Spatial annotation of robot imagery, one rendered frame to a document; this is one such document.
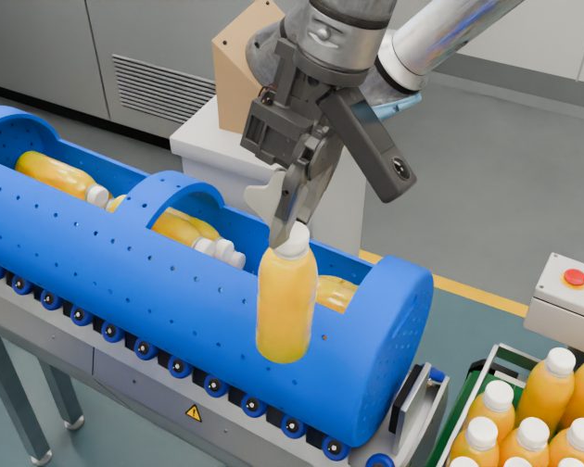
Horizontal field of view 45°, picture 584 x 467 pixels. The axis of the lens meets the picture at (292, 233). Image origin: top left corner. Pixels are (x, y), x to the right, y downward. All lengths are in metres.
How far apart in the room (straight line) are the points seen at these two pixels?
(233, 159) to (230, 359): 0.45
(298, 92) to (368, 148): 0.09
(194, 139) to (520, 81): 2.67
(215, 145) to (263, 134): 0.68
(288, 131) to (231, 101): 0.69
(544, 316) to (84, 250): 0.76
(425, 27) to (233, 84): 0.39
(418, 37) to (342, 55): 0.53
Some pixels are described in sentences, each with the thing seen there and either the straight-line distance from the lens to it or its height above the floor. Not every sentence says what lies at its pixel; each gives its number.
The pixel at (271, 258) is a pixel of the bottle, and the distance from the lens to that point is 0.77.
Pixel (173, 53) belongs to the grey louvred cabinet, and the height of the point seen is 0.55.
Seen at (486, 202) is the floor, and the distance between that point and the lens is 3.12.
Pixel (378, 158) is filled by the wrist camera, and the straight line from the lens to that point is 0.65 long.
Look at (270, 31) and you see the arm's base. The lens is 1.32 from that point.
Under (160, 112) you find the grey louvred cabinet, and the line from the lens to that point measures 3.18.
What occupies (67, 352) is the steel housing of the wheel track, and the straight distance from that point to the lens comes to 1.43.
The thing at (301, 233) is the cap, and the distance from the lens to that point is 0.75.
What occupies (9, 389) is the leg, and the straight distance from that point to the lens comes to 2.03.
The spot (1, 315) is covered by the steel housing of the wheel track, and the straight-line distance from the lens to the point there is 1.53.
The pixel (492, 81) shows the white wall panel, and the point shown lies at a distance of 3.87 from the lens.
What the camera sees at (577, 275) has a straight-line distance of 1.24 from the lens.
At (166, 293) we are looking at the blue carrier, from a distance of 1.06.
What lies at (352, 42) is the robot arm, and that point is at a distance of 0.62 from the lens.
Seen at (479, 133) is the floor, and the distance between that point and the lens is 3.53.
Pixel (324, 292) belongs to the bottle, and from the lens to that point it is 1.03.
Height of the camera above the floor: 1.94
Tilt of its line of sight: 43 degrees down
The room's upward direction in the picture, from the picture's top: straight up
